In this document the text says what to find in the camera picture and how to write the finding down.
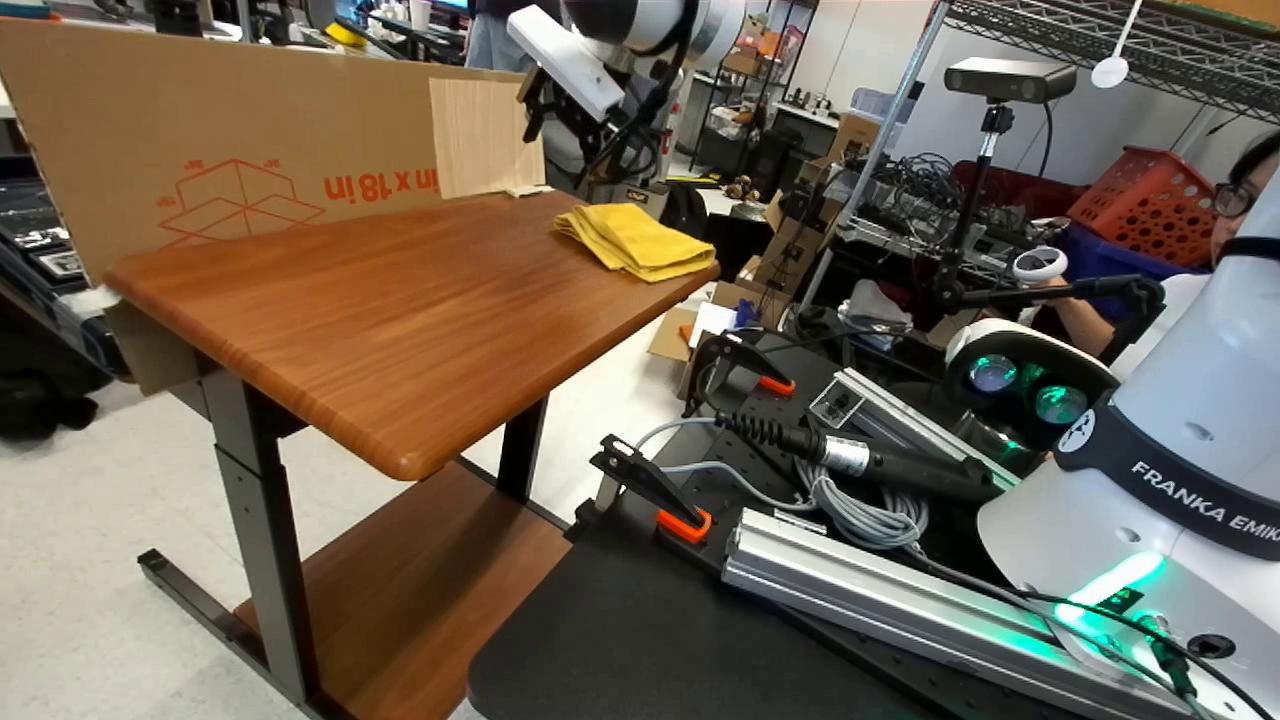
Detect white VR controller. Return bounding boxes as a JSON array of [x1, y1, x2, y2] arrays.
[[1008, 245, 1074, 291]]

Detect black camera on stand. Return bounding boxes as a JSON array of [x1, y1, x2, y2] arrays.
[[941, 54, 1081, 109]]

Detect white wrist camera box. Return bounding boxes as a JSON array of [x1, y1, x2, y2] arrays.
[[504, 0, 633, 127]]

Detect wooden table with metal legs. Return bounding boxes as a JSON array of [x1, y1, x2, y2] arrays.
[[106, 190, 726, 720]]

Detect white VR headset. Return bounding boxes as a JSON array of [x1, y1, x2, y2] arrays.
[[941, 317, 1129, 463]]

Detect long aluminium extrusion rail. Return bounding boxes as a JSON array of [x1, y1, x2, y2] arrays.
[[715, 506, 1206, 720]]

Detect white round hanging disc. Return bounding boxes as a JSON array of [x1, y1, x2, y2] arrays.
[[1088, 0, 1150, 95]]

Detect black equipment cart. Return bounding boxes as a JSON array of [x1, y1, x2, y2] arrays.
[[0, 155, 127, 445]]

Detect grey coiled cable bundle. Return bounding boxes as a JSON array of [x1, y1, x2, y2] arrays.
[[795, 463, 938, 560]]

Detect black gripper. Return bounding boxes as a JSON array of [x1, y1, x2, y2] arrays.
[[558, 58, 674, 208]]

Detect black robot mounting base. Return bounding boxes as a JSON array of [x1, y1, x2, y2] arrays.
[[464, 331, 1074, 720]]

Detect standing person in jeans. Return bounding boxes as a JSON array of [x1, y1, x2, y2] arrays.
[[459, 0, 535, 77]]

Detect black clamp with orange handle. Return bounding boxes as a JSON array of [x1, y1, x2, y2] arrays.
[[690, 327, 803, 422], [583, 429, 722, 552]]

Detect seated person in blue shirt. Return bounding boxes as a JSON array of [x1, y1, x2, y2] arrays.
[[1026, 127, 1280, 368]]

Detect small cardboard box on floor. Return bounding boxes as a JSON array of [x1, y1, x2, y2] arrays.
[[644, 276, 791, 368]]

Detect grey office chair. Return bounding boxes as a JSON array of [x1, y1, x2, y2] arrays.
[[540, 23, 703, 208]]

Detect black cylindrical cable connector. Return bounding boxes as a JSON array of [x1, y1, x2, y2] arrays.
[[713, 406, 1003, 508]]

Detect red plastic basket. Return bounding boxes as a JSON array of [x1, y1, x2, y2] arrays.
[[1063, 145, 1246, 274]]

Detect short aluminium extrusion rail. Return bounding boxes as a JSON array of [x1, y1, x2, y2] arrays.
[[803, 364, 1026, 495]]

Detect yellow towel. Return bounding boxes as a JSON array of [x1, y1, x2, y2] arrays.
[[549, 201, 726, 288]]

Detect black camera stand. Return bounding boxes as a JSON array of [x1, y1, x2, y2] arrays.
[[931, 101, 1168, 325]]

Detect large flat cardboard box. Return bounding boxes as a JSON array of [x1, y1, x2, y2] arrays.
[[0, 16, 554, 283]]

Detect metal wire shelf rack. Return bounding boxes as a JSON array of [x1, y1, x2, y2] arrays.
[[795, 0, 1280, 312]]

